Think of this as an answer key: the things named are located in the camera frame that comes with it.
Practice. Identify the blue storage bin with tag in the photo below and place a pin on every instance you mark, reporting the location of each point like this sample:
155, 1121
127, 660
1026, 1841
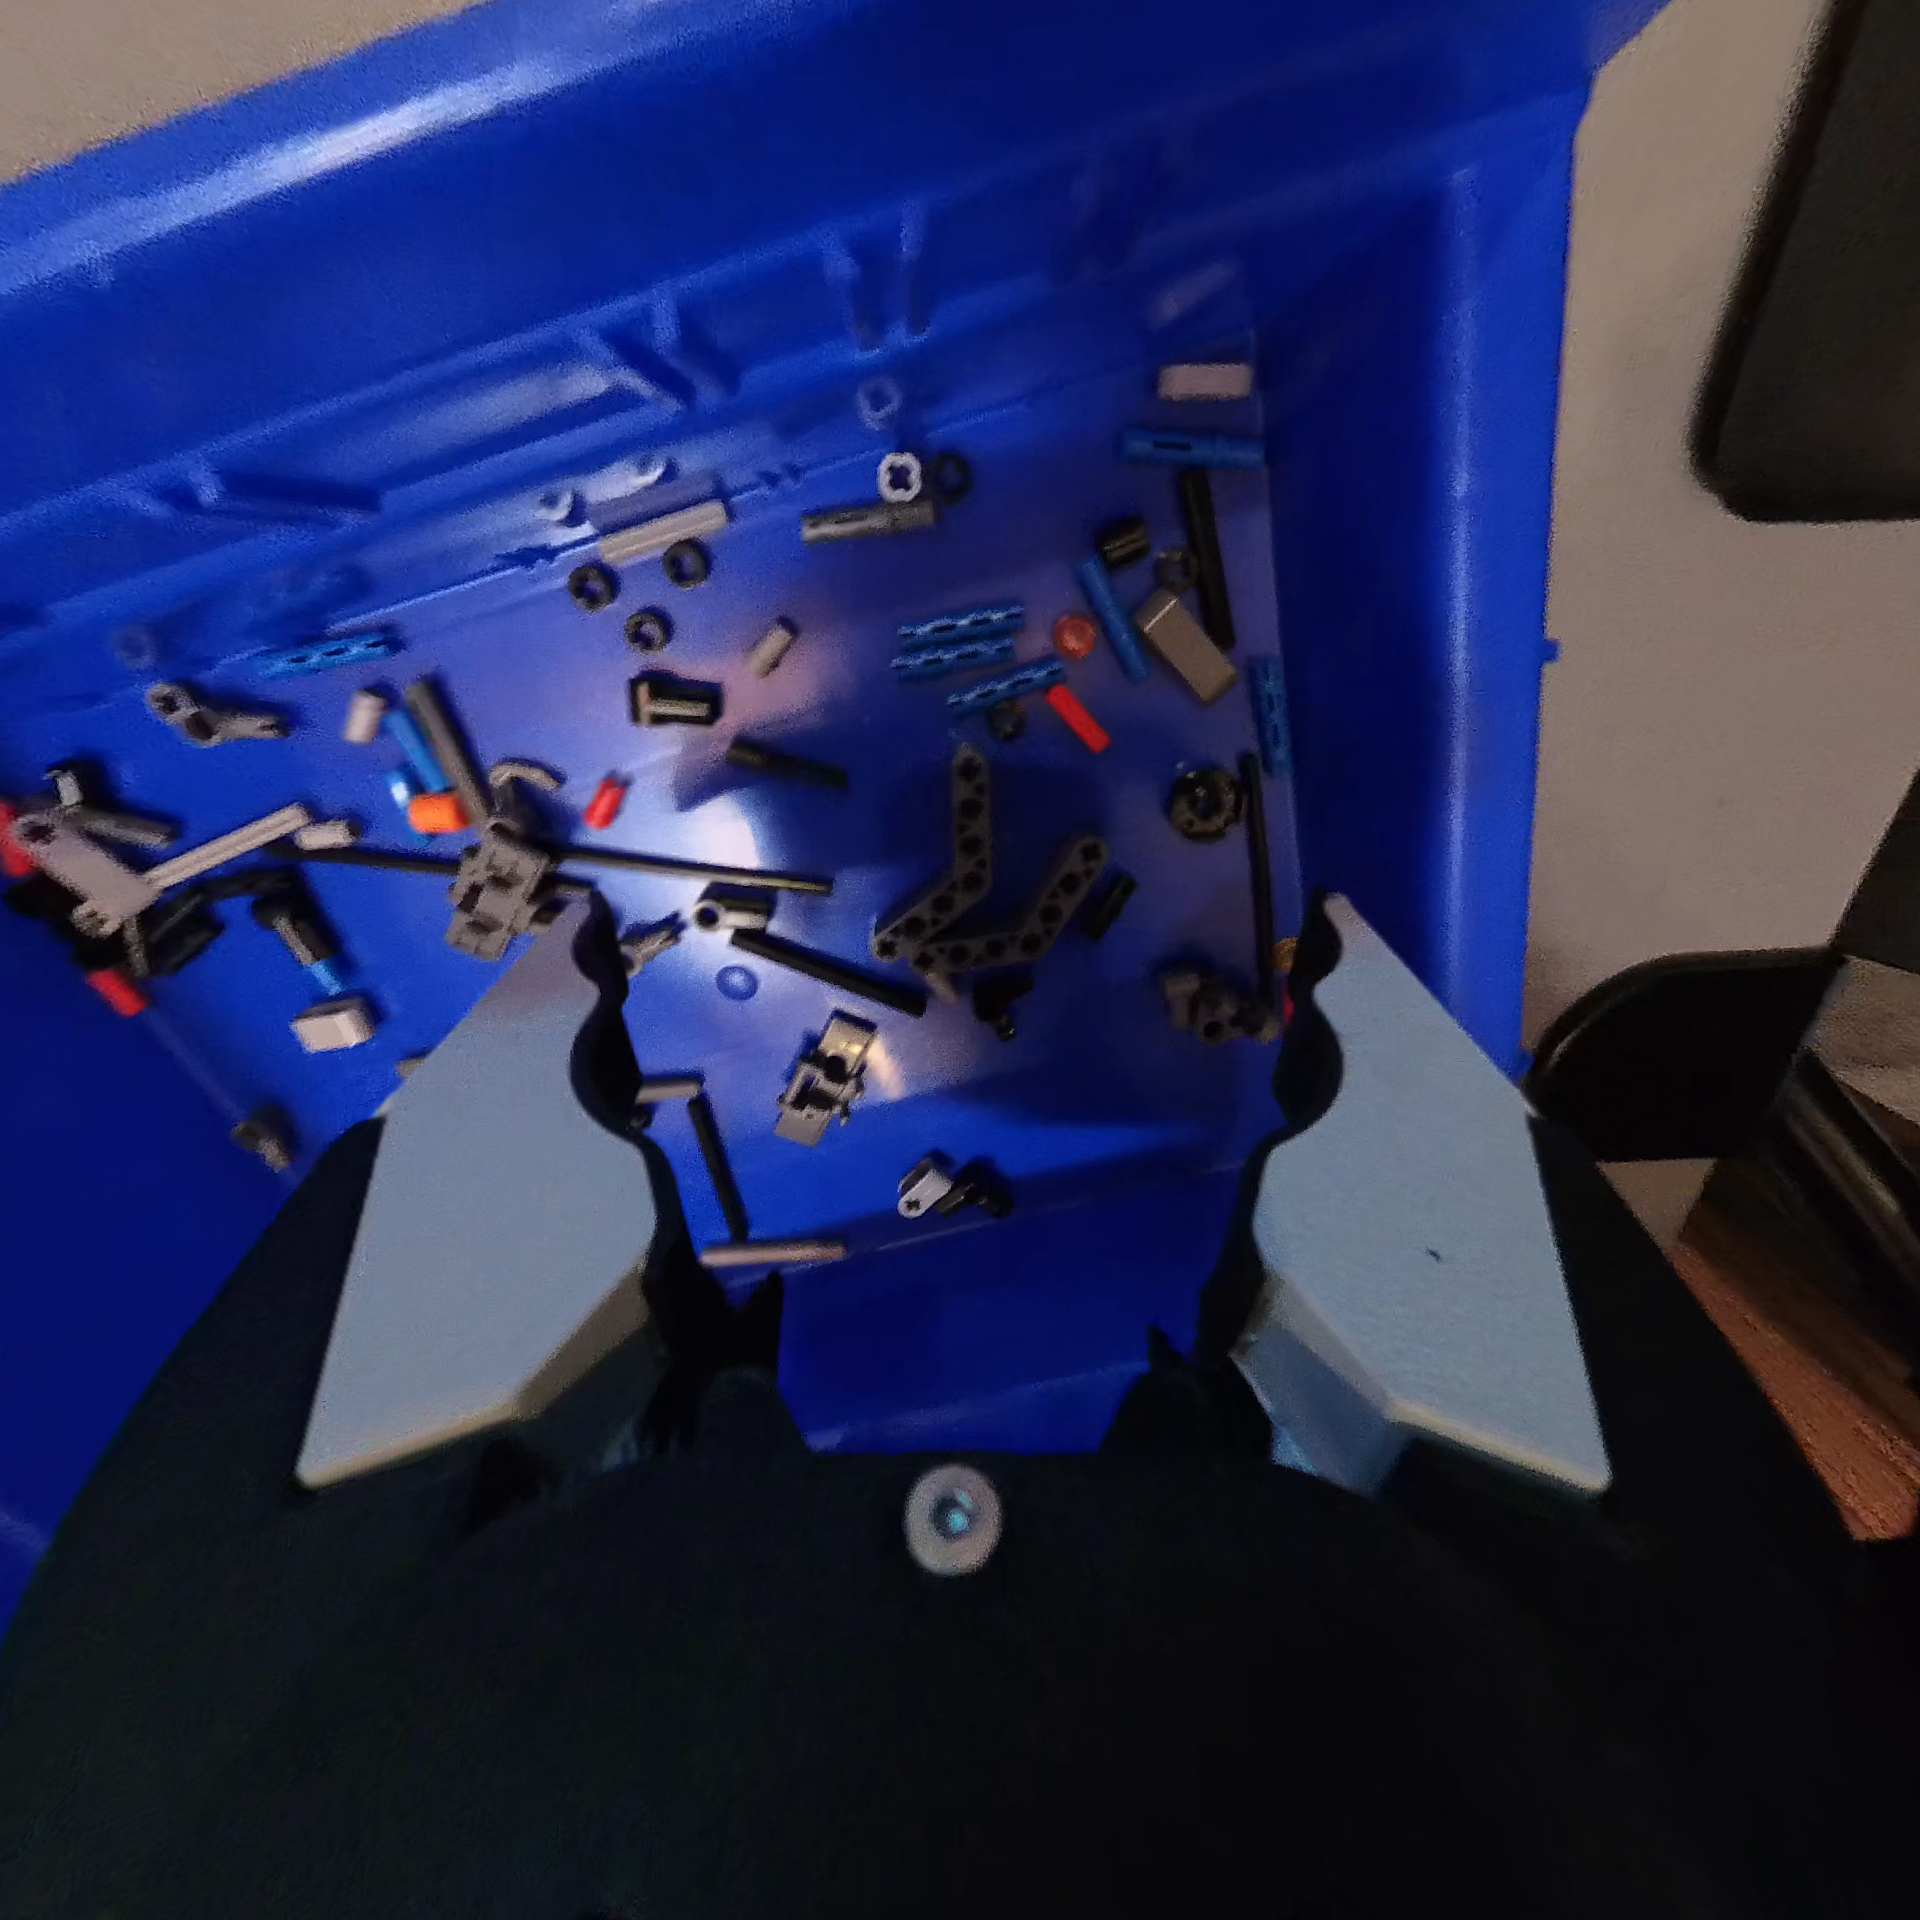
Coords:
900, 224

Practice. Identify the grey angled holed beam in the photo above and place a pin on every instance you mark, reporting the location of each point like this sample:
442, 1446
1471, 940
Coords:
1049, 901
972, 818

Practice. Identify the black chair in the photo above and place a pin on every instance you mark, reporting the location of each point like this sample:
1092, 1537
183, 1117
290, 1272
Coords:
1815, 300

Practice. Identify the blue ridged toy piece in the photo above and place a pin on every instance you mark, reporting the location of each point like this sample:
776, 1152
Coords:
960, 638

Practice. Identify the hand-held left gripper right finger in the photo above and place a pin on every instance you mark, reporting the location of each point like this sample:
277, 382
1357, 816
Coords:
1424, 1230

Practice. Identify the pile of small toy parts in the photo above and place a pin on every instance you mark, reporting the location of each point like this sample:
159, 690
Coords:
495, 885

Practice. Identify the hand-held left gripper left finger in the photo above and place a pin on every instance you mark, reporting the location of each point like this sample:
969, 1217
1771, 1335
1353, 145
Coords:
480, 1201

